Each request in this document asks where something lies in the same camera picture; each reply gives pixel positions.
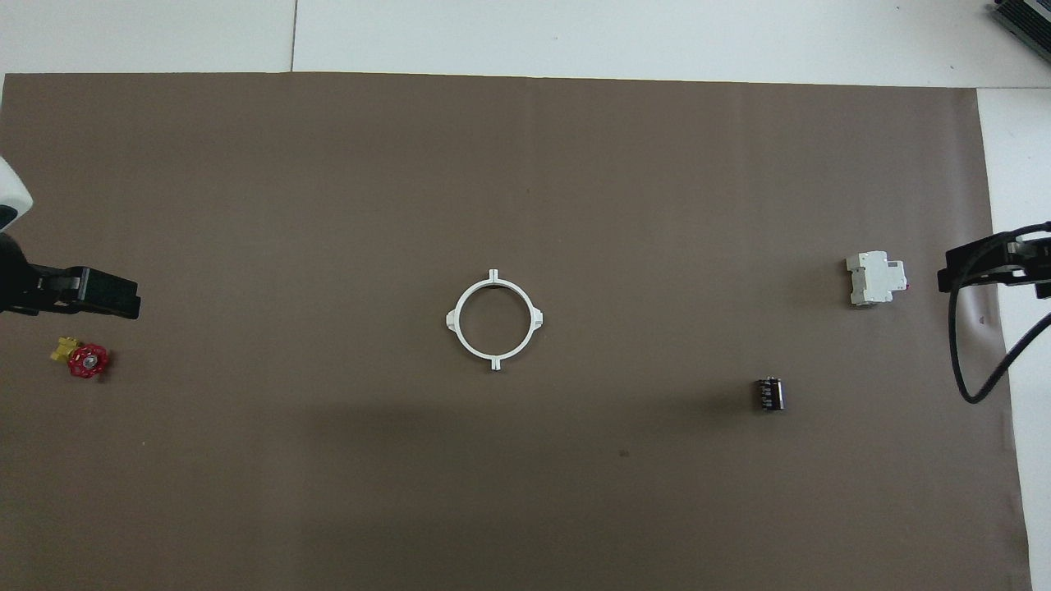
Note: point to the grey ribbed device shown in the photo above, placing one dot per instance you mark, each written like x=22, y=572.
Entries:
x=1026, y=18

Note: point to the white circuit breaker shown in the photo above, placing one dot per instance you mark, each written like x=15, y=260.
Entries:
x=874, y=279

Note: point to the black cylindrical capacitor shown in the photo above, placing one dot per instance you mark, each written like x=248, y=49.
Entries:
x=769, y=394

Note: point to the red yellow valve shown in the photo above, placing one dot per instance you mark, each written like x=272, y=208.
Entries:
x=86, y=359

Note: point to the brown paper mat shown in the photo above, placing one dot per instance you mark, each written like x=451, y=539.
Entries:
x=493, y=492

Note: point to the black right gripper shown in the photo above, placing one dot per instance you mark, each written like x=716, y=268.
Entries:
x=1036, y=263

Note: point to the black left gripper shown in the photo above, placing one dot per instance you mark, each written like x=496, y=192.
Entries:
x=33, y=287

